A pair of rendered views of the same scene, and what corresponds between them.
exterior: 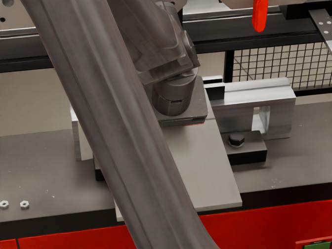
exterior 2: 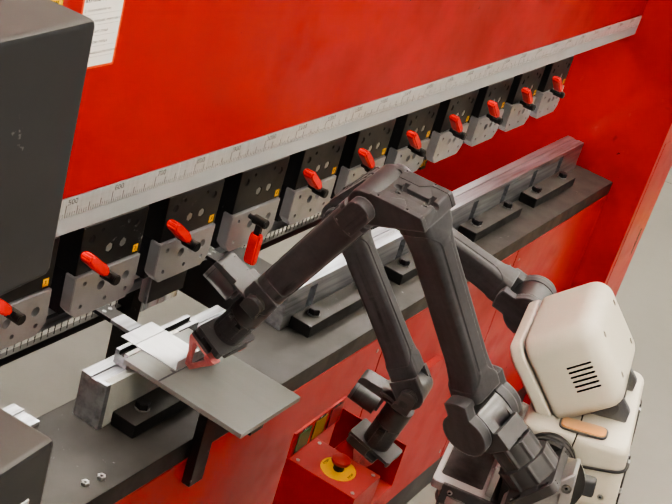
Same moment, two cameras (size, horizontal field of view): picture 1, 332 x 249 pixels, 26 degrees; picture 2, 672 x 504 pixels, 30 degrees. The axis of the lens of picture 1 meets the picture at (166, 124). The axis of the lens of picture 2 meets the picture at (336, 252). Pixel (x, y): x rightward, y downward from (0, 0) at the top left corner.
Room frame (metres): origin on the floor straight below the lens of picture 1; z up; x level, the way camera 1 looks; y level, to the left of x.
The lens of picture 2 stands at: (-0.36, 1.45, 2.23)
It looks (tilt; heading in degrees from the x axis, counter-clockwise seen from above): 26 degrees down; 305
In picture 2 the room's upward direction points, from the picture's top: 17 degrees clockwise
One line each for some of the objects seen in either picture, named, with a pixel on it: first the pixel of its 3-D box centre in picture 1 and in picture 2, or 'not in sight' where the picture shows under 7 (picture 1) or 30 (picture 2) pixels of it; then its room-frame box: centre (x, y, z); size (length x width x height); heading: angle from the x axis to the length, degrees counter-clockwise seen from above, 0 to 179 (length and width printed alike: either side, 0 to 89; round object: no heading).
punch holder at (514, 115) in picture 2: not in sight; (511, 93); (1.18, -1.33, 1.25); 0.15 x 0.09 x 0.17; 99
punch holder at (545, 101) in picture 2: not in sight; (541, 81); (1.21, -1.53, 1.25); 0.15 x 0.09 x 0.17; 99
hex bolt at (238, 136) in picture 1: (236, 139); not in sight; (0.92, -0.12, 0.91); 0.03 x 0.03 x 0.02
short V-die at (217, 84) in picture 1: (165, 93); (157, 340); (0.96, 0.00, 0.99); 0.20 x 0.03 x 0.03; 99
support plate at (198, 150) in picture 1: (165, 148); (212, 380); (0.81, 0.00, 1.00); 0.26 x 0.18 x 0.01; 9
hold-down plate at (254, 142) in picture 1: (179, 154); (176, 395); (0.91, -0.02, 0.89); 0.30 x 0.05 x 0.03; 99
